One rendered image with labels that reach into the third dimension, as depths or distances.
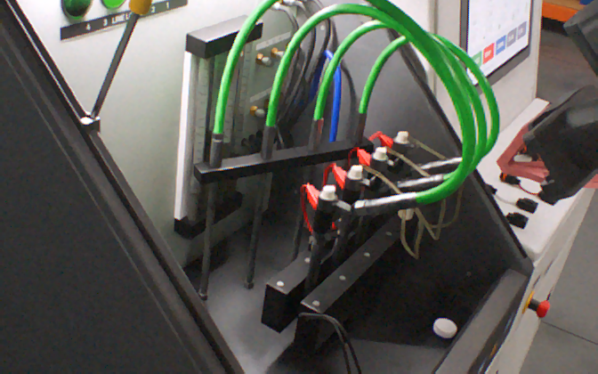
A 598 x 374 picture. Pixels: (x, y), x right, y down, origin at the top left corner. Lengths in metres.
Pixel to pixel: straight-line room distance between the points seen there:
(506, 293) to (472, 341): 0.15
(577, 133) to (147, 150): 0.68
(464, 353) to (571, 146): 0.54
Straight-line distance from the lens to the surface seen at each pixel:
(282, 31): 1.30
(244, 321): 1.24
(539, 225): 1.40
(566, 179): 0.64
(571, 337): 2.82
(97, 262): 0.80
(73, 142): 0.75
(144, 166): 1.12
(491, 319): 1.18
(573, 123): 0.64
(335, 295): 1.09
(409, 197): 0.94
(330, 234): 1.03
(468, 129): 0.87
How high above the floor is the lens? 1.67
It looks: 31 degrees down
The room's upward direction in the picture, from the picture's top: 9 degrees clockwise
